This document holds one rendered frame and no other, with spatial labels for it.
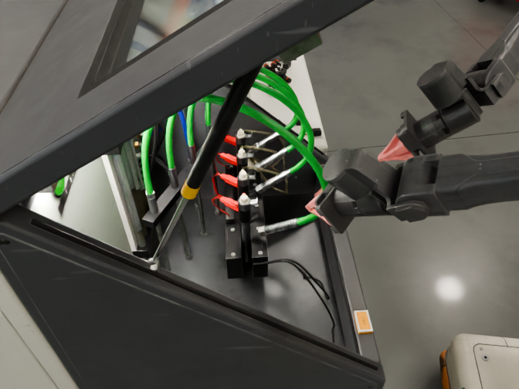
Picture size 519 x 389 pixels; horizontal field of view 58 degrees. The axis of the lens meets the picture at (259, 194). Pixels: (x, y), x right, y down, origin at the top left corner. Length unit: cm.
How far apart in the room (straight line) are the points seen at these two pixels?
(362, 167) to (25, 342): 58
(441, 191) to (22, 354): 69
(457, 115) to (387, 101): 260
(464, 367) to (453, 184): 129
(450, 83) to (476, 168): 28
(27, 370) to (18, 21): 60
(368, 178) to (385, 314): 159
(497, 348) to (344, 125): 179
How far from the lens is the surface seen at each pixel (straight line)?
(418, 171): 68
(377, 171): 68
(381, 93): 359
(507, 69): 98
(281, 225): 92
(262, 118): 76
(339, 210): 78
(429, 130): 93
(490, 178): 63
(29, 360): 89
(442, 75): 88
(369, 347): 103
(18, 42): 89
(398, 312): 224
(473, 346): 192
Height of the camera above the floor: 184
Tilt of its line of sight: 44 degrees down
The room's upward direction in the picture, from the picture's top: 1 degrees counter-clockwise
